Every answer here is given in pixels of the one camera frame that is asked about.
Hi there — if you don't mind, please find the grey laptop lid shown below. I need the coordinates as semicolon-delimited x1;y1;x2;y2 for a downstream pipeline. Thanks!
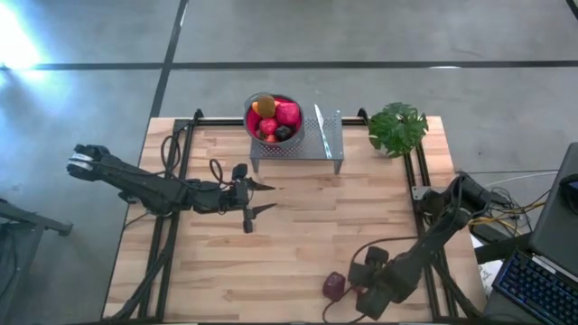
527;142;578;276

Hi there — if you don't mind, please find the red collapsible bowl grey rim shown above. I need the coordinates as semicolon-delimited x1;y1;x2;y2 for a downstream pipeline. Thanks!
243;91;306;150

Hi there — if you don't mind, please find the green potted plant white pot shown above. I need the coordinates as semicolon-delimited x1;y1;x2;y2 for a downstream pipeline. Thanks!
368;101;429;158

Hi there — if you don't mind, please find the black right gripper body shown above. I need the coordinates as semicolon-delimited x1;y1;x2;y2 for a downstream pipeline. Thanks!
364;246;420;304

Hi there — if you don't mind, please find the dark red bell pepper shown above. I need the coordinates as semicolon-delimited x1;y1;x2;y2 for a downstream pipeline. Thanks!
322;271;347;303

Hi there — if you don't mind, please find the white paper sheet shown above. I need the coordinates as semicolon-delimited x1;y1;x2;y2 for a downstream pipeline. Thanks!
471;234;502;294

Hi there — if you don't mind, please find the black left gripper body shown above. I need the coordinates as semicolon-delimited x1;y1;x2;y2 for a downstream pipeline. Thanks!
219;162;255;236

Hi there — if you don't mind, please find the black aluminium table frame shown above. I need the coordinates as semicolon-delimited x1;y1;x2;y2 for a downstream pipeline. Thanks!
102;107;482;324

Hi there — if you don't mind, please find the yellow cable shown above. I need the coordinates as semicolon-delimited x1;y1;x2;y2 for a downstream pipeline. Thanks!
467;198;552;227

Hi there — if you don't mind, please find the brown kiwi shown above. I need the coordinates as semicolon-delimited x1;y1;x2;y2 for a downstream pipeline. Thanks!
256;95;277;119

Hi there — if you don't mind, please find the black backlit keyboard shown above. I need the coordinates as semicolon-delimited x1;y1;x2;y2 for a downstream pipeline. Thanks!
490;249;578;325

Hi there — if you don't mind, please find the grey perforated metal stand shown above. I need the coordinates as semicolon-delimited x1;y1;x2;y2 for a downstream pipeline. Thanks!
249;109;346;175

